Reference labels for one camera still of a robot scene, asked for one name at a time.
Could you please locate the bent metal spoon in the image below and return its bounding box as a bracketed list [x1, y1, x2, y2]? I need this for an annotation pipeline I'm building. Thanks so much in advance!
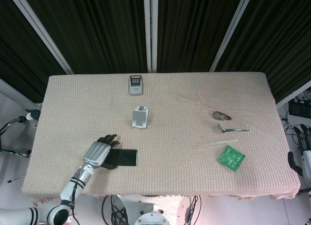
[217, 123, 250, 133]

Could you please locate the metal cart with black grip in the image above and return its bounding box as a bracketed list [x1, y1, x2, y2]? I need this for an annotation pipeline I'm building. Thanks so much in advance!
[0, 109, 41, 158]

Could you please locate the pen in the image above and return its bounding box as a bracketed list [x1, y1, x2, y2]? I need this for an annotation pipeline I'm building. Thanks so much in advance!
[7, 175, 25, 183]

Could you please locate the white digital timer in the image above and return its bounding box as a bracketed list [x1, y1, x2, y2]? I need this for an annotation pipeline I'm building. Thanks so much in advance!
[128, 75, 143, 96]

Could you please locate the green snack packet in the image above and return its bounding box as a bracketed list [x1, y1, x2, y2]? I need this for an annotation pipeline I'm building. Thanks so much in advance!
[216, 144, 244, 172]

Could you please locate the beige waffle tablecloth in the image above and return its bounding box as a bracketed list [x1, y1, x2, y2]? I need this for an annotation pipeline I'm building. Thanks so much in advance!
[21, 71, 302, 201]

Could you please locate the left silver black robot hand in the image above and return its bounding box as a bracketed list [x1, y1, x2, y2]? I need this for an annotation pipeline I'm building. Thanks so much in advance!
[83, 134, 120, 170]

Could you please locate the white frame post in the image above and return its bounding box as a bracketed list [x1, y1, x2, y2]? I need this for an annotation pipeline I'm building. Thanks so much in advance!
[6, 0, 74, 75]
[208, 0, 255, 72]
[143, 0, 158, 73]

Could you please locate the white frame beam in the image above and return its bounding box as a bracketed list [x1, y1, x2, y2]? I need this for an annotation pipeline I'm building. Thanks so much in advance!
[0, 78, 42, 108]
[276, 79, 311, 109]

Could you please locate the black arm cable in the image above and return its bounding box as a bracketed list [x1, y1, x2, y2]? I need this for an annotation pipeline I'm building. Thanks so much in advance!
[69, 178, 82, 225]

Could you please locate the black cable bundle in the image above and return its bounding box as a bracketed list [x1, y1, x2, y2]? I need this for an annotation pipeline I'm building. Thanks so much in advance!
[102, 195, 129, 225]
[186, 195, 202, 225]

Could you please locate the black smartphone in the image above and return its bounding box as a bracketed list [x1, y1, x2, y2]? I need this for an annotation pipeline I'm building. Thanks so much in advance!
[106, 149, 138, 167]

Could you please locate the clear plastic straw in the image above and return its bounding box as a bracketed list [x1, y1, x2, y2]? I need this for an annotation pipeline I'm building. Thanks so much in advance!
[195, 139, 239, 149]

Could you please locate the white phone stand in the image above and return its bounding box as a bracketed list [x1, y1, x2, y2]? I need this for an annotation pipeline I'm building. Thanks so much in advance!
[131, 105, 149, 129]

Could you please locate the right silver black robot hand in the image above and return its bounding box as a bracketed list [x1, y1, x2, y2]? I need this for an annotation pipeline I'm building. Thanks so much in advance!
[288, 124, 311, 177]

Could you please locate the black curtain panel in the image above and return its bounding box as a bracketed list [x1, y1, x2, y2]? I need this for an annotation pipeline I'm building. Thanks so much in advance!
[215, 0, 311, 102]
[21, 0, 149, 74]
[0, 0, 69, 103]
[157, 0, 243, 73]

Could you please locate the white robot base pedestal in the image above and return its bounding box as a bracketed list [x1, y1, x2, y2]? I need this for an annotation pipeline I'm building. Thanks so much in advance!
[102, 194, 202, 225]

